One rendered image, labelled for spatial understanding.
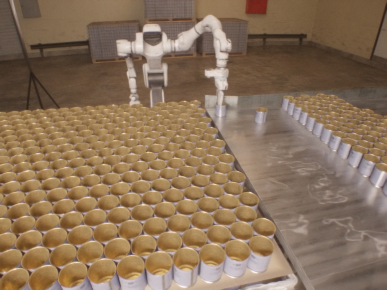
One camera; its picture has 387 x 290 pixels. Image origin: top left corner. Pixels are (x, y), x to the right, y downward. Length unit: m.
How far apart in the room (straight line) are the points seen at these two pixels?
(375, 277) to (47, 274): 0.89
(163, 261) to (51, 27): 9.46
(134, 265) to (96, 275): 0.10
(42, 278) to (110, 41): 7.39
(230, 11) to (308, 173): 9.11
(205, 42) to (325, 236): 7.55
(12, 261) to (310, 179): 1.07
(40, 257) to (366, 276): 0.91
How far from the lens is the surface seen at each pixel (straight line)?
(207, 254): 0.76
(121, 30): 7.82
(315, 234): 0.94
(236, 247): 0.76
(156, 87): 2.33
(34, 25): 10.03
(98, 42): 7.93
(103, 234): 0.82
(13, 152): 1.29
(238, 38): 8.43
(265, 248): 0.79
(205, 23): 1.75
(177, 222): 0.81
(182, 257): 0.74
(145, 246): 0.78
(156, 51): 2.05
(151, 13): 7.82
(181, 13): 7.90
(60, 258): 0.81
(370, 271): 0.93
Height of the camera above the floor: 1.75
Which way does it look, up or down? 32 degrees down
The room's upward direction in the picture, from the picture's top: straight up
